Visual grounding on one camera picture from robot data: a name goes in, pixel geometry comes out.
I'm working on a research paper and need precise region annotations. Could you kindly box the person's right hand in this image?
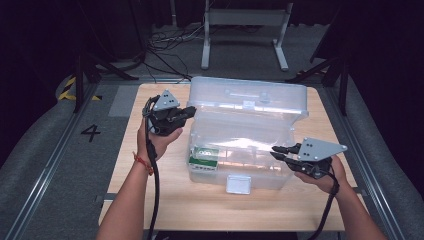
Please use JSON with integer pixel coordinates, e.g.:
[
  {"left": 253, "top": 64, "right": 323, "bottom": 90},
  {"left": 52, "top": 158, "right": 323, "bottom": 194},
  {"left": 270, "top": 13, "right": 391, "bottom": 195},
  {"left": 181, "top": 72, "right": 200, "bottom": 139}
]
[{"left": 294, "top": 154, "right": 350, "bottom": 197}]

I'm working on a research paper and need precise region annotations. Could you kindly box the clear plastic storage box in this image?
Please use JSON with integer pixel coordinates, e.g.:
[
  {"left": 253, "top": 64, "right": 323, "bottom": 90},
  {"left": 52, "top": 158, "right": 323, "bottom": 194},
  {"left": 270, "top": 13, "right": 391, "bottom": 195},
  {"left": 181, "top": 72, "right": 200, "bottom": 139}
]
[{"left": 185, "top": 76, "right": 310, "bottom": 196}]

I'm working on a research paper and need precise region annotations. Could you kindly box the metal floor rail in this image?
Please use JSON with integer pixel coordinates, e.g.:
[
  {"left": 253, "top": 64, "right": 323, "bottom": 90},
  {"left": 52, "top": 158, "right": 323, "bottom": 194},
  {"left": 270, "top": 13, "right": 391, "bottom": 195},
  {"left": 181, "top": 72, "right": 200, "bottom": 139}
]
[
  {"left": 324, "top": 87, "right": 406, "bottom": 240},
  {"left": 3, "top": 79, "right": 98, "bottom": 240}
]

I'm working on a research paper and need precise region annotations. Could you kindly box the person's left hand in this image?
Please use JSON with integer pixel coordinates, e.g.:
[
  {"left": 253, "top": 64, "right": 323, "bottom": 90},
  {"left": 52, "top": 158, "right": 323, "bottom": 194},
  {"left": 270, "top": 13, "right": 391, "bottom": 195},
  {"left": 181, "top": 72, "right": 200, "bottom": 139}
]
[{"left": 136, "top": 117, "right": 184, "bottom": 165}]

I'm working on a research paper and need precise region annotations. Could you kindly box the grey metal pole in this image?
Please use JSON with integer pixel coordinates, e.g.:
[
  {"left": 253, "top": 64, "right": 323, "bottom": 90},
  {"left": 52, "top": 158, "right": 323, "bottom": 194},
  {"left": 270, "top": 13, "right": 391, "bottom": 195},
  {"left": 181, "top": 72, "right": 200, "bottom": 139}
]
[{"left": 169, "top": 0, "right": 178, "bottom": 28}]

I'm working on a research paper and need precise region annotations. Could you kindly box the green and white box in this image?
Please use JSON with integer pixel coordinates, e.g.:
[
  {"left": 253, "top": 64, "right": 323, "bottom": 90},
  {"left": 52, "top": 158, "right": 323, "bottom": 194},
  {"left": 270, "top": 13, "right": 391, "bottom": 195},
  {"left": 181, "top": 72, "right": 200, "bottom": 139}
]
[{"left": 188, "top": 145, "right": 221, "bottom": 172}]

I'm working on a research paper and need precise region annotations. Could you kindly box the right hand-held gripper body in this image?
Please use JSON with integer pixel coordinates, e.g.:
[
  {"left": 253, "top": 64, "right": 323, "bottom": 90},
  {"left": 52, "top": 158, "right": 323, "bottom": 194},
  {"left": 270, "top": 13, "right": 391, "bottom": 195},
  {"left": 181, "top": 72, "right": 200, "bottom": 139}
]
[{"left": 289, "top": 137, "right": 349, "bottom": 180}]

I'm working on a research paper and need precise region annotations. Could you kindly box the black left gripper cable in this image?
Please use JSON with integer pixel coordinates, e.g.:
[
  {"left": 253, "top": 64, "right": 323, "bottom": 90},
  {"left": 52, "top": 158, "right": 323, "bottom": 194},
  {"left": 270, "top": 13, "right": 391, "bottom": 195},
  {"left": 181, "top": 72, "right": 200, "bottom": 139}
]
[{"left": 142, "top": 95, "right": 162, "bottom": 240}]

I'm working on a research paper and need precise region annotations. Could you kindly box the red bracelet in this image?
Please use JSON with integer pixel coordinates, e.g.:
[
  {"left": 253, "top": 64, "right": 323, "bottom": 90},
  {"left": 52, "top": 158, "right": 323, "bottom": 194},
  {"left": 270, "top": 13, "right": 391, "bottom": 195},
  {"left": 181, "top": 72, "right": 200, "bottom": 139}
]
[{"left": 132, "top": 151, "right": 155, "bottom": 177}]

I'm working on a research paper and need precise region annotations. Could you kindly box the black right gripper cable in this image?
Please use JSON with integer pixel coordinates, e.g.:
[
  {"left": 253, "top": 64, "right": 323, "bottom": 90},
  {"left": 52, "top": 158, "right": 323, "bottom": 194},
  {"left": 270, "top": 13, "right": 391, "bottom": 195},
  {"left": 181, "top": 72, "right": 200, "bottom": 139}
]
[{"left": 306, "top": 165, "right": 342, "bottom": 240}]

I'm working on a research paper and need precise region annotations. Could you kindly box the white metal stand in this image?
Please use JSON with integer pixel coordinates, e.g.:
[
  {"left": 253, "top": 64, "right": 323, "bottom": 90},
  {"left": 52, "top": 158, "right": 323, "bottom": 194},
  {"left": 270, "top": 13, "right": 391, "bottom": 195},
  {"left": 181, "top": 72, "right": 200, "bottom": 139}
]
[{"left": 200, "top": 0, "right": 294, "bottom": 72}]

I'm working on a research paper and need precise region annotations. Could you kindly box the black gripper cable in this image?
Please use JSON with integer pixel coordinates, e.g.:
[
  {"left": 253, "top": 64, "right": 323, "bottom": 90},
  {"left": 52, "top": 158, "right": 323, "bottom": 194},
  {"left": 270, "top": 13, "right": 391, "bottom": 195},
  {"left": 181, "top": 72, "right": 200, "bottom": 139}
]
[
  {"left": 142, "top": 95, "right": 162, "bottom": 240},
  {"left": 306, "top": 165, "right": 342, "bottom": 240}
]

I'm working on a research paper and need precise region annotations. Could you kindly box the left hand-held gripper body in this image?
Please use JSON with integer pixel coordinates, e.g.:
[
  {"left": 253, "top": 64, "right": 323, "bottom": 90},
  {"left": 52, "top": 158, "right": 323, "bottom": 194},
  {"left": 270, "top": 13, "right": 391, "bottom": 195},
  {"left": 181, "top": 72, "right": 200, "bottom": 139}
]
[{"left": 142, "top": 88, "right": 188, "bottom": 137}]

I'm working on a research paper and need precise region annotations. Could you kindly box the black metal stand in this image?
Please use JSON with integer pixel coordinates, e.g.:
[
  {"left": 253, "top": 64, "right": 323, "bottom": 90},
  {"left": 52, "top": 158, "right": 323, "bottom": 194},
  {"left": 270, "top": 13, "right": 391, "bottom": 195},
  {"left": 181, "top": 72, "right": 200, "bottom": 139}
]
[
  {"left": 73, "top": 49, "right": 140, "bottom": 114},
  {"left": 285, "top": 33, "right": 352, "bottom": 117}
]

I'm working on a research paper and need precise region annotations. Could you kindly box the bundle of black floor cables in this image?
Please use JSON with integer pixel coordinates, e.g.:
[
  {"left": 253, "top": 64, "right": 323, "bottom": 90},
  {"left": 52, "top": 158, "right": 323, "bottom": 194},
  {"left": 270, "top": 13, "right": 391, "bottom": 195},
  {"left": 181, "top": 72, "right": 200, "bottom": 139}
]
[{"left": 145, "top": 23, "right": 205, "bottom": 83}]

